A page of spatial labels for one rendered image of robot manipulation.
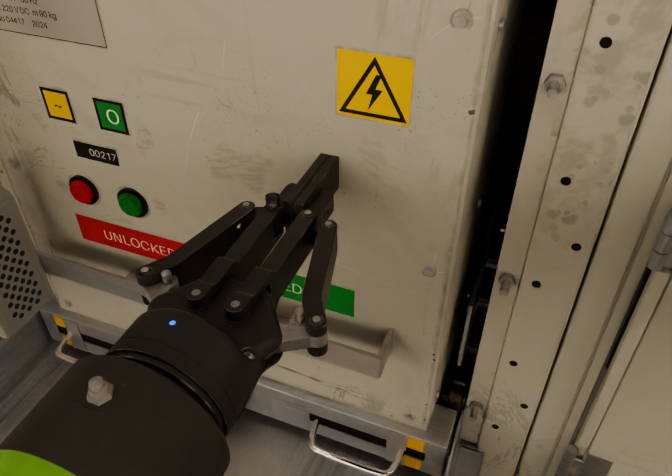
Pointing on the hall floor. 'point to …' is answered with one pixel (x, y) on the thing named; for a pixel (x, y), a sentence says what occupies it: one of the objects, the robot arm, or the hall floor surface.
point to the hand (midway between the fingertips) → (313, 193)
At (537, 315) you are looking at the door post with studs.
